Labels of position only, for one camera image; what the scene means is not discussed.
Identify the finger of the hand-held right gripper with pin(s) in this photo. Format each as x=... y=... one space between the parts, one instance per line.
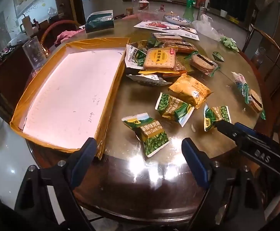
x=227 y=130
x=250 y=133

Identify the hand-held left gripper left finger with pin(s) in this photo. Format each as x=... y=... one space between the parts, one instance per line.
x=83 y=160

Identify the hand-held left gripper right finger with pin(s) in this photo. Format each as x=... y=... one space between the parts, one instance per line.
x=195 y=163

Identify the green pea packet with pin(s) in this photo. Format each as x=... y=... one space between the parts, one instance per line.
x=174 y=108
x=150 y=134
x=214 y=115

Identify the brown sandwich biscuit packet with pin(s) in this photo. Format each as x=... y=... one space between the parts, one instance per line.
x=202 y=63
x=254 y=99

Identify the yellow taped cardboard box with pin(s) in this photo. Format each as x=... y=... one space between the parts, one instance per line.
x=70 y=89

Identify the yellow snack packet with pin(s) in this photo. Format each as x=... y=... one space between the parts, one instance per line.
x=190 y=90

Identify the small green packet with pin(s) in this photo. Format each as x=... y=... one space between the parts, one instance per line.
x=218 y=56

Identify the green cloth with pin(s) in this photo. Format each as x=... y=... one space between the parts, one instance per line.
x=230 y=42

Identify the dark-framed wooden chair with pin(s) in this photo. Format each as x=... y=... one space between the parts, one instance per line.
x=278 y=50

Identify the orange long cracker packet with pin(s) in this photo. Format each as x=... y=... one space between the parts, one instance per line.
x=182 y=47

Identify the white flat snack packet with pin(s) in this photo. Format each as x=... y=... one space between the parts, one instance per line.
x=147 y=80

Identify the yellow square cracker packet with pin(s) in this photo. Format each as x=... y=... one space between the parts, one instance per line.
x=159 y=59

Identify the white plastic bag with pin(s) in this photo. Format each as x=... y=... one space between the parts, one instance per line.
x=206 y=27

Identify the dark green snack packet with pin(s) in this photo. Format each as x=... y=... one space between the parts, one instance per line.
x=154 y=42

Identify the white green snack packet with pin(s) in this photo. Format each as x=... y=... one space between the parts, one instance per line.
x=135 y=57

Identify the white cup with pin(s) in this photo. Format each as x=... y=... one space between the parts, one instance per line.
x=223 y=13

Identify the clear acrylic pitcher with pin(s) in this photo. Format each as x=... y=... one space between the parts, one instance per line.
x=34 y=53

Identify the steel thermos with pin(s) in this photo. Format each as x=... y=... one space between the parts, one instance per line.
x=201 y=13

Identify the blue white plate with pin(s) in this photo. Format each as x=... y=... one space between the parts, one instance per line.
x=176 y=19

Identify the pink cloth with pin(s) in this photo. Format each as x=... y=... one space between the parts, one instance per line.
x=65 y=36

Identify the printed flyer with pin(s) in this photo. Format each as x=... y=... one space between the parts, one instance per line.
x=154 y=25

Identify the green plastic bottle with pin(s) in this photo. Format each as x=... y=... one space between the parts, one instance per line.
x=189 y=7

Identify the white spray bottle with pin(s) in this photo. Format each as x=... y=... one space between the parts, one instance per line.
x=207 y=2

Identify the red box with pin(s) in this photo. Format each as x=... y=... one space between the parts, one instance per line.
x=200 y=0

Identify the round-backed wooden chair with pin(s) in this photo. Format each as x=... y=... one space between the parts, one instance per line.
x=49 y=30

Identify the green tissue box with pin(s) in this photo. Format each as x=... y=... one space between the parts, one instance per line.
x=99 y=22

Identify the clear plastic container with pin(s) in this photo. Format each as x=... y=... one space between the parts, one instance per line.
x=149 y=15

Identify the white red liquor bottle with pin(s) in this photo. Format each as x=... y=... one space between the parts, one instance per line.
x=144 y=5

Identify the glass jar with black lid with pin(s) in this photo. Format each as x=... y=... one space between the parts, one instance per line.
x=135 y=2

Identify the framed wall painting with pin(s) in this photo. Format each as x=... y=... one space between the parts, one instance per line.
x=28 y=0

